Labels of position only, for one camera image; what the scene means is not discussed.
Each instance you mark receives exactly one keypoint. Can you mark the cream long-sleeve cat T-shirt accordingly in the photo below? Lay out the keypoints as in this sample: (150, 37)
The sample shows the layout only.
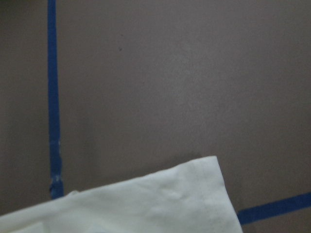
(188, 198)

